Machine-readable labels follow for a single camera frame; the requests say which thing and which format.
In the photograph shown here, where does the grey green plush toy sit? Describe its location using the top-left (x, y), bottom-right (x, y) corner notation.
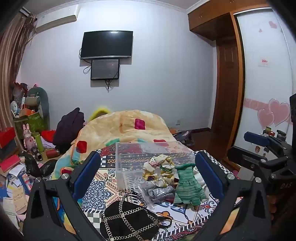
top-left (25, 86), bottom-right (50, 121)

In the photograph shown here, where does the pink rabbit toy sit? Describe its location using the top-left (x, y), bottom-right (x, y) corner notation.
top-left (22, 123), bottom-right (37, 151)

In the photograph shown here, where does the yellow patchwork quilt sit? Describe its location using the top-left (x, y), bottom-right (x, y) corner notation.
top-left (50, 109), bottom-right (176, 181)

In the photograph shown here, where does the green bottle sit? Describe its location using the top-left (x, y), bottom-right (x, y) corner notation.
top-left (34, 132), bottom-right (44, 153)

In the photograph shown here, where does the green cardboard box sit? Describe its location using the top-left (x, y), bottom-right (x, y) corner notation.
top-left (14, 111), bottom-right (46, 139)

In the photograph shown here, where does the green knitted doll dress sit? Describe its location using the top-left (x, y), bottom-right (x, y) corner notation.
top-left (173, 163), bottom-right (208, 206)

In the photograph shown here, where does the red cloth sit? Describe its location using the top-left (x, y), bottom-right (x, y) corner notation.
top-left (41, 130), bottom-right (57, 142)

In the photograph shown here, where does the grey backpack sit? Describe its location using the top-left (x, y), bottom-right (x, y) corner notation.
top-left (169, 127), bottom-right (193, 146)

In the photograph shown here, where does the black chain-trimmed bag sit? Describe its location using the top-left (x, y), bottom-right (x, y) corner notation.
top-left (100, 192), bottom-right (173, 241)

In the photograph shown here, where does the small black wall monitor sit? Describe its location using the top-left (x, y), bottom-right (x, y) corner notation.
top-left (90, 59), bottom-right (120, 81)

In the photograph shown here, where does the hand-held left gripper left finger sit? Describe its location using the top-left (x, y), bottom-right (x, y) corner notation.
top-left (22, 151), bottom-right (102, 241)

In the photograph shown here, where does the black wall television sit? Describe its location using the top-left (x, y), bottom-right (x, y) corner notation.
top-left (80, 31), bottom-right (134, 60)

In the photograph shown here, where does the brown wooden door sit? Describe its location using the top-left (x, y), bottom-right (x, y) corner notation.
top-left (211, 39), bottom-right (242, 138)

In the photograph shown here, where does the pink heart sticker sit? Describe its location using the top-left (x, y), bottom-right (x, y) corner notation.
top-left (257, 98), bottom-right (291, 130)

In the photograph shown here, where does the floral cloth scrunchie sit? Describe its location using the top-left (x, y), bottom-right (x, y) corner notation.
top-left (142, 155), bottom-right (180, 188)

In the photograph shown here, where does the clear plastic storage box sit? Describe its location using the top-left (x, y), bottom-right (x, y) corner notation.
top-left (115, 141), bottom-right (200, 193)

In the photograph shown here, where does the dark purple clothes pile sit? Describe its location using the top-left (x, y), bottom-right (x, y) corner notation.
top-left (53, 107), bottom-right (86, 151)

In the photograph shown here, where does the yellow fluffy cushion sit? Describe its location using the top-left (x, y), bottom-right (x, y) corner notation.
top-left (87, 107), bottom-right (112, 122)

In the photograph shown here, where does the pile of papers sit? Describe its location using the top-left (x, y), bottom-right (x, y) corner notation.
top-left (0, 160), bottom-right (35, 232)

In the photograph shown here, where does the silver glitter cloth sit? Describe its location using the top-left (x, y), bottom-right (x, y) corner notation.
top-left (139, 184), bottom-right (177, 209)

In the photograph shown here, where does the striped brown curtain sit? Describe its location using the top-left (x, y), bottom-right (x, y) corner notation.
top-left (0, 11), bottom-right (37, 149)

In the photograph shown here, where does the black cylindrical lens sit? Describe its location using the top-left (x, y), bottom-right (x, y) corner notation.
top-left (31, 147), bottom-right (43, 162)

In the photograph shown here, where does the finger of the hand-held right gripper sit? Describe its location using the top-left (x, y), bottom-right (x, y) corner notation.
top-left (227, 146), bottom-right (267, 168)
top-left (244, 131), bottom-right (270, 147)

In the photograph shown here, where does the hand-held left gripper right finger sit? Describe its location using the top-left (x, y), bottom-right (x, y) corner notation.
top-left (195, 150), bottom-right (275, 241)

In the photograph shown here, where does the black plastic bag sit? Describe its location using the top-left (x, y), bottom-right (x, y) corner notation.
top-left (22, 151), bottom-right (58, 179)

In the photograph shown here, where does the red box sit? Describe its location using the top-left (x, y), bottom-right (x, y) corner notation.
top-left (0, 127), bottom-right (16, 149)

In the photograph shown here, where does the wooden wardrobe with white door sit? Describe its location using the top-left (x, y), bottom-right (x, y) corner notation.
top-left (188, 7), bottom-right (296, 176)

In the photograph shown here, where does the white air conditioner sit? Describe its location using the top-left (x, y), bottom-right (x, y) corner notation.
top-left (35, 5), bottom-right (80, 33)

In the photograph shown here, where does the patterned bedsheet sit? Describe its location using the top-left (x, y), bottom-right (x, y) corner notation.
top-left (51, 146), bottom-right (244, 241)

